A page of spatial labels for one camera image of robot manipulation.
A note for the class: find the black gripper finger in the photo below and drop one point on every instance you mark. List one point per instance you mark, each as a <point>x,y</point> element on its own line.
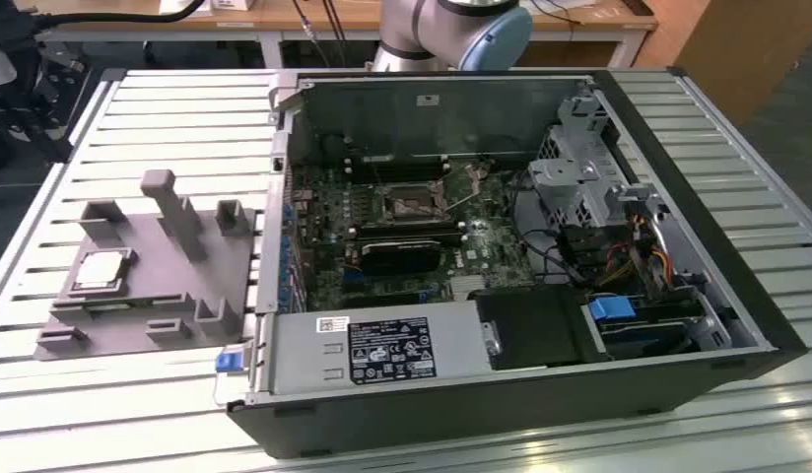
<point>62,93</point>

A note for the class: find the silver square CPU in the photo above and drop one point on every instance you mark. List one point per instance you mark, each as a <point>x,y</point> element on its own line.
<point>104,268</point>

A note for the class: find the black RAM slot bank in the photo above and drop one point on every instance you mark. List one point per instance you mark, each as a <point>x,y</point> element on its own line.
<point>406,230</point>
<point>406,170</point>

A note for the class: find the CPU socket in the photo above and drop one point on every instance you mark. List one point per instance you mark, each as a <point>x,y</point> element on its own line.
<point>410,203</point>

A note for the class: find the grey parts rack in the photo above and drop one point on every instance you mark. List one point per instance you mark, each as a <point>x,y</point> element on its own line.
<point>150,276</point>

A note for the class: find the green RAM stick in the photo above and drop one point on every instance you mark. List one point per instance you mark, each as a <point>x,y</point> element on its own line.
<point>127,305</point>

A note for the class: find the blue case latch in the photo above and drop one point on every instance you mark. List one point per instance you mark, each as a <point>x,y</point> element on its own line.
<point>228,359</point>

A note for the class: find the grey power supply with label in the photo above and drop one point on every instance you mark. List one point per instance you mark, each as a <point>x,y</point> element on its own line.
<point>301,345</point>

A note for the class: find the green motherboard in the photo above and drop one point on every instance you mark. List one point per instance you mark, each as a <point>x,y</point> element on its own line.
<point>491,246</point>

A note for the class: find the small silver heat sink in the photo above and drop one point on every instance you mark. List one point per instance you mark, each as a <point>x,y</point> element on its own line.
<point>470,287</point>

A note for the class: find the grey metal drive cage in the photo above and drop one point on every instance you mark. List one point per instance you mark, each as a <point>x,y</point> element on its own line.
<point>565,187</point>

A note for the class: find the wooden desk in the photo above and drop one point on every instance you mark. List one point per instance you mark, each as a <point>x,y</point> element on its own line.
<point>577,27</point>

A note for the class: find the black plastic shroud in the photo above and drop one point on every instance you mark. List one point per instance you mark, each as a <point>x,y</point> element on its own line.
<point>538,325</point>

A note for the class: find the hard disk in blue carrier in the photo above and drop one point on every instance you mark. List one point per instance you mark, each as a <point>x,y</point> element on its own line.
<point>610,308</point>

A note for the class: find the black open PC case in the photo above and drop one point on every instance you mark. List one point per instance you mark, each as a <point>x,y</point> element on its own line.
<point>709,246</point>

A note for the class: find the wooden cabinet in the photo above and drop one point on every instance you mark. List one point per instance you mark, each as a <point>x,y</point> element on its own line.
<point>742,49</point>

